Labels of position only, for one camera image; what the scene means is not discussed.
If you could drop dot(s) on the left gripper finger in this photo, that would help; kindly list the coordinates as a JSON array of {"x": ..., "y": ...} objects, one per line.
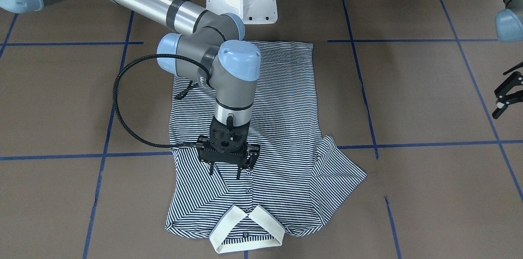
[
  {"x": 504, "y": 101},
  {"x": 514, "y": 80}
]

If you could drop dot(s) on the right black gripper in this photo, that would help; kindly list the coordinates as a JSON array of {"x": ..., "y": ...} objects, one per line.
[{"x": 253, "y": 156}]

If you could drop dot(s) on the striped polo shirt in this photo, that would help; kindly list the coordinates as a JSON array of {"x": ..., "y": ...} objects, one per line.
[{"x": 298, "y": 182}]

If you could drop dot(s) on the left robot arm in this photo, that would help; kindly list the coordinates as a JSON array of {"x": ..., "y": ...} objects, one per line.
[{"x": 509, "y": 28}]

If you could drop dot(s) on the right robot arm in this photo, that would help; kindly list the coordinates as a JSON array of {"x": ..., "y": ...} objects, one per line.
[{"x": 209, "y": 50}]

